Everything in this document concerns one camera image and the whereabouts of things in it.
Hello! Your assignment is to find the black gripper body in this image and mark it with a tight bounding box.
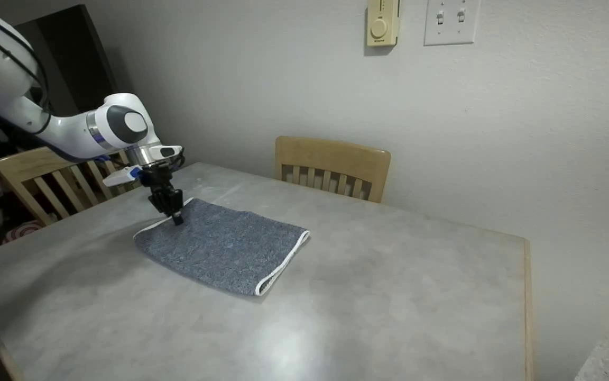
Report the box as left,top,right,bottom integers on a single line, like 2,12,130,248
139,166,183,214

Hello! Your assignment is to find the blue-grey woven towel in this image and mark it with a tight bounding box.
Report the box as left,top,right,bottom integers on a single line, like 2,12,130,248
133,197,312,300

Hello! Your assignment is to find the light wooden slat chair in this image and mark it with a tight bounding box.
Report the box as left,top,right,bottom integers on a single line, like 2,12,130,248
272,134,392,205
0,143,141,229

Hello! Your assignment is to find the pink cloth item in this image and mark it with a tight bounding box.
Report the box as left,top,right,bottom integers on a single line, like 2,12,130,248
0,219,41,246

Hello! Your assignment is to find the dark tall cabinet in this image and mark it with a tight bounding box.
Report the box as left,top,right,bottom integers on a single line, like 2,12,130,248
14,3,133,114

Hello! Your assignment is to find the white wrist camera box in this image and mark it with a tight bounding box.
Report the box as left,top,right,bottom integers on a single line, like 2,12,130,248
137,143,185,170

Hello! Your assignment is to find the white blue-tipped bracket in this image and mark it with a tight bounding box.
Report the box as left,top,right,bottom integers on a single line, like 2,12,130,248
102,164,145,190

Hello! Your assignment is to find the white wall outlet plate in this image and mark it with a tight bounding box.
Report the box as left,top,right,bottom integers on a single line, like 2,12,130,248
421,0,482,49

